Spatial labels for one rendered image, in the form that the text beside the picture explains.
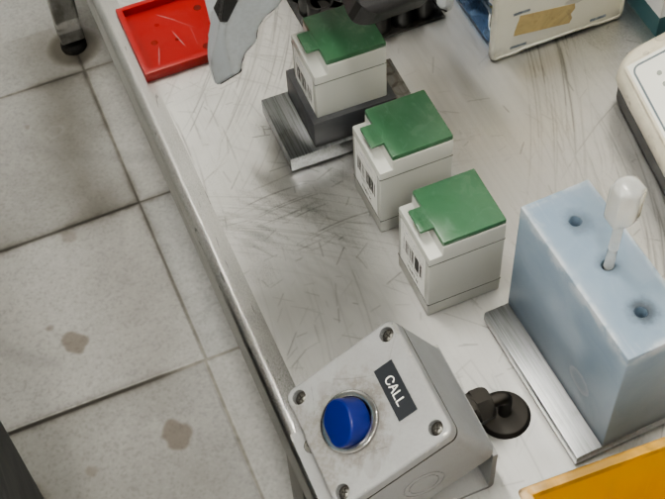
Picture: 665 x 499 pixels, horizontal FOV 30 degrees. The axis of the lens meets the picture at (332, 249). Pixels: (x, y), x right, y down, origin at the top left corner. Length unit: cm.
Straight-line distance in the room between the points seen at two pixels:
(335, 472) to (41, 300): 126
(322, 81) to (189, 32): 16
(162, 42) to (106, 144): 113
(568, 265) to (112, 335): 122
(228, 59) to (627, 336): 28
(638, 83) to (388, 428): 30
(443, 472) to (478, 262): 13
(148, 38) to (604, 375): 41
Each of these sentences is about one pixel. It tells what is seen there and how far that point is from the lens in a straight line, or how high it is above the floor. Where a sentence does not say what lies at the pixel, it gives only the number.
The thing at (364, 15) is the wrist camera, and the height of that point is 105.
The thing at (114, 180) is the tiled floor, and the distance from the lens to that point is 194.
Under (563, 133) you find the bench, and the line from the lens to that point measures 80.
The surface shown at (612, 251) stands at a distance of 61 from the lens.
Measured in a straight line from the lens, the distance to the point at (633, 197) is 57.
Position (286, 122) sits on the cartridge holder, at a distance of 79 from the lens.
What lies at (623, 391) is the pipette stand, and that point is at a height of 94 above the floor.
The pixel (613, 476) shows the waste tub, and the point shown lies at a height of 96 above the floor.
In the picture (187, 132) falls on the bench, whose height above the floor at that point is 87.
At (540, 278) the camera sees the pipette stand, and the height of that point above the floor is 94.
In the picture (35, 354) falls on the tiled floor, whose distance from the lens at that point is 179.
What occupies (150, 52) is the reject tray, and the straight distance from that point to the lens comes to 86.
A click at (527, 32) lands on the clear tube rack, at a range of 84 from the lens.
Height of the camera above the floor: 148
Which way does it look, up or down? 55 degrees down
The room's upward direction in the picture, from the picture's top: 4 degrees counter-clockwise
